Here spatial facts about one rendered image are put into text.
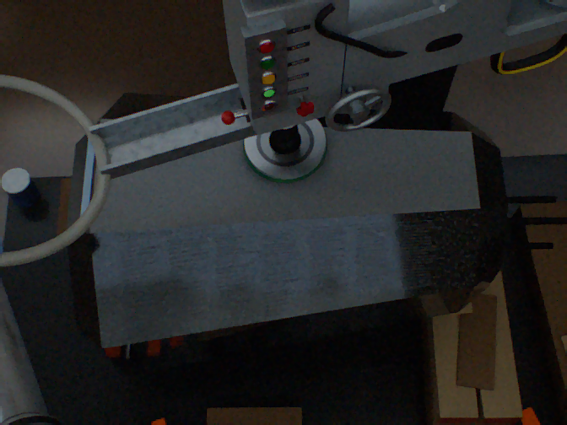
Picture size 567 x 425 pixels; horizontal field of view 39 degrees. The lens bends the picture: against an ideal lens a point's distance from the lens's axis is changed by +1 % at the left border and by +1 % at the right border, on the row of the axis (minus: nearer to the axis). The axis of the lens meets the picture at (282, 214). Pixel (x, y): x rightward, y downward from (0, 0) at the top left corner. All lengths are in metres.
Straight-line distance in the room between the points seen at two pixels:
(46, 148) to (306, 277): 1.43
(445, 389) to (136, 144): 1.22
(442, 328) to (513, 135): 0.95
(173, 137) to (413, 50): 0.59
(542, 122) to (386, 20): 1.70
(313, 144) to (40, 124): 1.47
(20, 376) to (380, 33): 0.93
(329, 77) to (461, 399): 1.21
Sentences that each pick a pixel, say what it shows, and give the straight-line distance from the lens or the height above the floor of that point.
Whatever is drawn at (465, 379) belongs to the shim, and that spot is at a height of 0.26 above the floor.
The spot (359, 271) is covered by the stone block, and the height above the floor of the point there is 0.71.
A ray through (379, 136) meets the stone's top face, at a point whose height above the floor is 0.82.
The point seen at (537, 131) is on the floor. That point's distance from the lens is 3.23.
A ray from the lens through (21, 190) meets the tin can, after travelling 2.97.
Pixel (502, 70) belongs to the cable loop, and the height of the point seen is 0.94.
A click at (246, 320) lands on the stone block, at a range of 2.14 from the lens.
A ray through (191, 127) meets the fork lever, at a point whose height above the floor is 1.05.
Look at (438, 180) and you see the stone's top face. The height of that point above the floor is 0.82.
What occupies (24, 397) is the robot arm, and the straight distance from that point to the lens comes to 1.20.
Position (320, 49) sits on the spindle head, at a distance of 1.58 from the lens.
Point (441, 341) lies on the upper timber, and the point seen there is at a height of 0.25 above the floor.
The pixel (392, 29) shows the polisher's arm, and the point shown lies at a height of 1.38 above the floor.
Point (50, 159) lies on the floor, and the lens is 3.17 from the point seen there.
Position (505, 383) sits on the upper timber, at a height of 0.25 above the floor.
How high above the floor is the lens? 2.67
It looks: 66 degrees down
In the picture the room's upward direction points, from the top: 2 degrees counter-clockwise
